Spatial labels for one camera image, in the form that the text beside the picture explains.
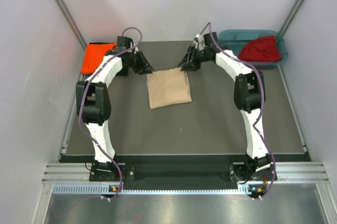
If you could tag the aluminium frame rail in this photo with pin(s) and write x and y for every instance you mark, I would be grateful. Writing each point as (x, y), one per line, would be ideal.
(288, 172)

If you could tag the beige t shirt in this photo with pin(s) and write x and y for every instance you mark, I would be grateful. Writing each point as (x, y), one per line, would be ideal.
(168, 87)

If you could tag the teal plastic basket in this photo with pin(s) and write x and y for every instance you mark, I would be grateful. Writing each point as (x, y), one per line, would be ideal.
(237, 39)

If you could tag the red t shirt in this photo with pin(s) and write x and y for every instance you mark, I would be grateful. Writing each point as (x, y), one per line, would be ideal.
(261, 50)

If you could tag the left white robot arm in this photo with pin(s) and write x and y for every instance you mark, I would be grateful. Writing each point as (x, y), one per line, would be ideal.
(93, 104)

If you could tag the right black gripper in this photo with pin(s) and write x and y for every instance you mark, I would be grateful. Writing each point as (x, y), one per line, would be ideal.
(188, 62)

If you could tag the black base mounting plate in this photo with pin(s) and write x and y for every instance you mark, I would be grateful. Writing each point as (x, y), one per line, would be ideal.
(235, 163)

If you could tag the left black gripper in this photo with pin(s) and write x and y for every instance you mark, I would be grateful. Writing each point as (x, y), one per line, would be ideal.
(144, 67)

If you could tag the orange folded t shirt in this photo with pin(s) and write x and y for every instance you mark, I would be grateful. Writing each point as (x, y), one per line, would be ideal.
(93, 57)

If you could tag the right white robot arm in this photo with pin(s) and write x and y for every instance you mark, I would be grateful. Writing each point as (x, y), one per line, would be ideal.
(249, 94)

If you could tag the grey slotted cable duct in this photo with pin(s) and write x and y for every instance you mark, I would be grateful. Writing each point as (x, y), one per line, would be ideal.
(111, 189)

